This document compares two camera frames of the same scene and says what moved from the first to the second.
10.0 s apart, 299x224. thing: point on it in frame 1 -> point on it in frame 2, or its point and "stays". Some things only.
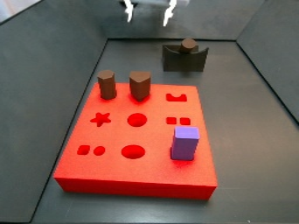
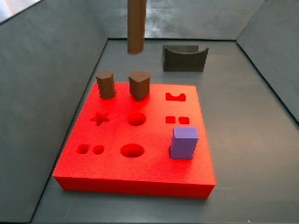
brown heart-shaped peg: [141, 84] stays
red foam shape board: [118, 153] stays
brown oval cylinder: [188, 45] -> [137, 11]
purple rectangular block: [185, 143] stays
